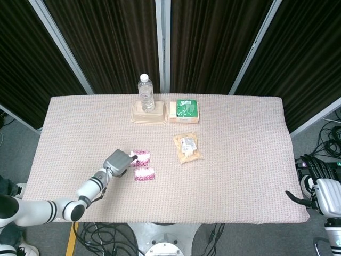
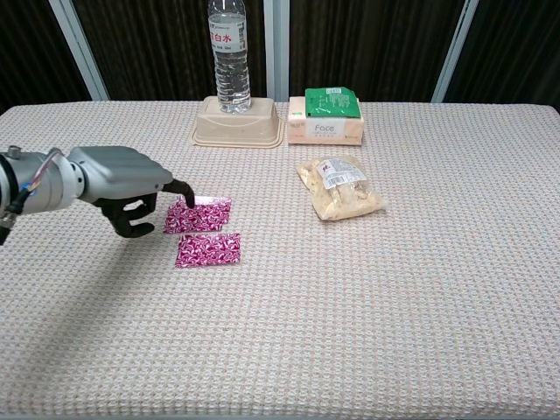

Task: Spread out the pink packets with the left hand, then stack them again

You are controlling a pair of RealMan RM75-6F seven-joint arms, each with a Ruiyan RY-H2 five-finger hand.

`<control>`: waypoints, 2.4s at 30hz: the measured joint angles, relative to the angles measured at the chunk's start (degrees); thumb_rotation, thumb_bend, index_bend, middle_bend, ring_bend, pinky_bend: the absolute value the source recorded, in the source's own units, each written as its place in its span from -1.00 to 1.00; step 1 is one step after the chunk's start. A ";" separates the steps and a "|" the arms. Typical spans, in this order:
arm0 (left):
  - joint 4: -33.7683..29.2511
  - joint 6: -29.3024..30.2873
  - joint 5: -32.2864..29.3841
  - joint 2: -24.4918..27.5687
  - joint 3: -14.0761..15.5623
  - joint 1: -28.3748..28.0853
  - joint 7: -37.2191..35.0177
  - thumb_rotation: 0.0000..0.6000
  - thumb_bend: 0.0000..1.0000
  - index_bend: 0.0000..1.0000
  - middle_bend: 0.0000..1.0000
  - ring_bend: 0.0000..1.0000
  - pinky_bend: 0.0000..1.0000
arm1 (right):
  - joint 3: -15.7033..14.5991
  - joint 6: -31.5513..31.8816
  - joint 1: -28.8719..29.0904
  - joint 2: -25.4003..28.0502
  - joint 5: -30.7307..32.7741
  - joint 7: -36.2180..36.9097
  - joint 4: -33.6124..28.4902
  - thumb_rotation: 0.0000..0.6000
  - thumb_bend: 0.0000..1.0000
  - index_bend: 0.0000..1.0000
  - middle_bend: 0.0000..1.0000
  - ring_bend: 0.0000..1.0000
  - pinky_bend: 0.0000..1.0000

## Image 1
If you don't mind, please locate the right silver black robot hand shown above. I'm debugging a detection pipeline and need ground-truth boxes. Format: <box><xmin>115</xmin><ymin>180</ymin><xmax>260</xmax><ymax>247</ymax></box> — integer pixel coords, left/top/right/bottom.
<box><xmin>285</xmin><ymin>155</ymin><xmax>341</xmax><ymax>217</ymax></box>

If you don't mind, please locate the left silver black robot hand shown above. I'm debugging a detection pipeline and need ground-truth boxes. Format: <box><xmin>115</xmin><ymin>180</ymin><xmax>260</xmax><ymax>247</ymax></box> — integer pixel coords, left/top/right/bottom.
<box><xmin>103</xmin><ymin>149</ymin><xmax>139</xmax><ymax>178</ymax></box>

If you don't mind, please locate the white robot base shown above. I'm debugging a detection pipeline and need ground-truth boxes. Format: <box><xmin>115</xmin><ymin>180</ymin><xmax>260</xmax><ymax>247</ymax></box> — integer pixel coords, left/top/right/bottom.
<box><xmin>127</xmin><ymin>222</ymin><xmax>200</xmax><ymax>256</ymax></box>

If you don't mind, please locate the white and black sneaker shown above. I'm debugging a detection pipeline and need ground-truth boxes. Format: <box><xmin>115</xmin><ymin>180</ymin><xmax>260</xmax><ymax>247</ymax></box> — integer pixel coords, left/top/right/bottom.
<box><xmin>16</xmin><ymin>239</ymin><xmax>40</xmax><ymax>256</ymax></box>
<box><xmin>300</xmin><ymin>175</ymin><xmax>318</xmax><ymax>200</ymax></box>

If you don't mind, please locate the black box with number stickers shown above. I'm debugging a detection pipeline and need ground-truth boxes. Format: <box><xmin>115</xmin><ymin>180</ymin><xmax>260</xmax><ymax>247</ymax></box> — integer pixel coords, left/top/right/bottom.
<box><xmin>295</xmin><ymin>156</ymin><xmax>341</xmax><ymax>183</ymax></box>

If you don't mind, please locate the beige plastic food container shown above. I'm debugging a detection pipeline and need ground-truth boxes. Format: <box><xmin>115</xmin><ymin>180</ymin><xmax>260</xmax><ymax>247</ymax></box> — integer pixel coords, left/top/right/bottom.
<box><xmin>130</xmin><ymin>100</ymin><xmax>169</xmax><ymax>124</ymax></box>

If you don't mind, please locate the clear bag of snacks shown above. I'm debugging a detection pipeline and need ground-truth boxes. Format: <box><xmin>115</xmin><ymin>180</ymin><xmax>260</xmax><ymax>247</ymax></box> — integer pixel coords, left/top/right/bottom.
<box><xmin>172</xmin><ymin>132</ymin><xmax>204</xmax><ymax>165</ymax></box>

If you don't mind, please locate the clear plastic water bottle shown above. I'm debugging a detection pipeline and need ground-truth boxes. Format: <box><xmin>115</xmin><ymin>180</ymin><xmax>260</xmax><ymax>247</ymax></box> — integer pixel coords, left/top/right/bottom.
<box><xmin>137</xmin><ymin>74</ymin><xmax>156</xmax><ymax>113</ymax></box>

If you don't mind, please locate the green white box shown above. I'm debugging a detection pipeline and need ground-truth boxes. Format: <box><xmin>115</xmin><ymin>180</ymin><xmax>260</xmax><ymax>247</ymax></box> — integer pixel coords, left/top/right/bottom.
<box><xmin>168</xmin><ymin>100</ymin><xmax>200</xmax><ymax>124</ymax></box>

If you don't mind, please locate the green printed packet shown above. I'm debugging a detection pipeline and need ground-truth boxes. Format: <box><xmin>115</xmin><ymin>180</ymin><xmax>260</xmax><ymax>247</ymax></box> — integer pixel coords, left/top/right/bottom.
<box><xmin>176</xmin><ymin>99</ymin><xmax>198</xmax><ymax>118</ymax></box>

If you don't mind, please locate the yellow floor tape strip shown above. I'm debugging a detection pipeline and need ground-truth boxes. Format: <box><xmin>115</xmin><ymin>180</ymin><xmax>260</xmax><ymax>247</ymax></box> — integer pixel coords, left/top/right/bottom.
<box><xmin>66</xmin><ymin>222</ymin><xmax>80</xmax><ymax>256</ymax></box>

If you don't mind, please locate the pink woven tablecloth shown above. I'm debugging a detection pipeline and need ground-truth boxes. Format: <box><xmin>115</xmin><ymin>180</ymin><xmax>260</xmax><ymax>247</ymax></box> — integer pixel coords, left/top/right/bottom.
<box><xmin>22</xmin><ymin>94</ymin><xmax>310</xmax><ymax>224</ymax></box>

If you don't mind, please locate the dark brown curtain panel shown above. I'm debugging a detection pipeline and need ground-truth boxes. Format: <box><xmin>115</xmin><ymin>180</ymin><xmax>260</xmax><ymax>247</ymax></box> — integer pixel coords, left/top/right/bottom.
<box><xmin>0</xmin><ymin>0</ymin><xmax>87</xmax><ymax>129</ymax></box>
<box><xmin>169</xmin><ymin>0</ymin><xmax>274</xmax><ymax>95</ymax></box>
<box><xmin>43</xmin><ymin>0</ymin><xmax>161</xmax><ymax>95</ymax></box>
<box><xmin>235</xmin><ymin>0</ymin><xmax>341</xmax><ymax>133</ymax></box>

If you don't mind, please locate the black floor cable bundle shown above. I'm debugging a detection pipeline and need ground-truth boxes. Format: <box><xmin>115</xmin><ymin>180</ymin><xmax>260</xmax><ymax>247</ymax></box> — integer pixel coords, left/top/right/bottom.
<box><xmin>305</xmin><ymin>110</ymin><xmax>341</xmax><ymax>161</ymax></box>
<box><xmin>196</xmin><ymin>223</ymin><xmax>227</xmax><ymax>256</ymax></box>
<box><xmin>74</xmin><ymin>222</ymin><xmax>141</xmax><ymax>256</ymax></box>

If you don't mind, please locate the grey partition frame rail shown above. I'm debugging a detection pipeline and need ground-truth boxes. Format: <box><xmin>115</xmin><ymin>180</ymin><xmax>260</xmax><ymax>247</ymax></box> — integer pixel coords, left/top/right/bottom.
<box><xmin>0</xmin><ymin>103</ymin><xmax>42</xmax><ymax>134</ymax></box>
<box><xmin>289</xmin><ymin>97</ymin><xmax>341</xmax><ymax>138</ymax></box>

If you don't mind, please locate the grey partition frame post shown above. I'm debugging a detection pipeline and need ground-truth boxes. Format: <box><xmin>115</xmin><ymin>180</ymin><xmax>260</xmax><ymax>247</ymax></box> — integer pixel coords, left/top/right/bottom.
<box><xmin>155</xmin><ymin>0</ymin><xmax>172</xmax><ymax>94</ymax></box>
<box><xmin>28</xmin><ymin>0</ymin><xmax>94</xmax><ymax>95</ymax></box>
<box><xmin>228</xmin><ymin>0</ymin><xmax>283</xmax><ymax>95</ymax></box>

